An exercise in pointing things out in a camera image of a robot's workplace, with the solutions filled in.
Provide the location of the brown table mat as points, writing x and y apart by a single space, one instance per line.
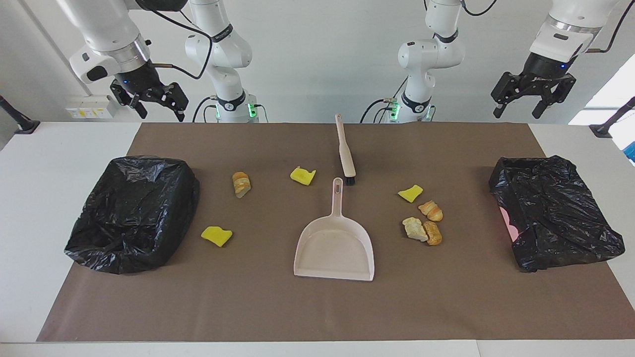
317 307

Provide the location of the brown bread roll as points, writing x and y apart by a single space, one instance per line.
433 234

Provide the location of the pale bread chunk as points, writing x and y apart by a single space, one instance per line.
414 229

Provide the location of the beige plastic dustpan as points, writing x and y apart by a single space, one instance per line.
335 248

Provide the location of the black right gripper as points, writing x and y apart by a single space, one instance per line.
141 82

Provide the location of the blue object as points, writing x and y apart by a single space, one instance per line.
631 151

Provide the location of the white wall socket box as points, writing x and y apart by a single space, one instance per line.
90 106

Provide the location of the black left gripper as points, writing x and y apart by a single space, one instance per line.
544 69

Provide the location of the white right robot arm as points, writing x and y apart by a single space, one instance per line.
106 25

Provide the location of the striped croissant piece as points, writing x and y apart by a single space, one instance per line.
241 184
430 210

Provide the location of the beige hand brush black bristles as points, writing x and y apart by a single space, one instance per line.
346 158

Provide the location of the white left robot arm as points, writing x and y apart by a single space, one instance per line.
431 54

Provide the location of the black clamp stand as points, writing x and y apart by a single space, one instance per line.
607 126
20 121

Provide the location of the yellow sponge piece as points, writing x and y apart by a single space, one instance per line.
410 193
301 176
216 236

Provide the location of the black bagged pink bin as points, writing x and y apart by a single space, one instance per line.
560 213

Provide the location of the black bagged trash bin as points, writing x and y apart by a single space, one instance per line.
129 213

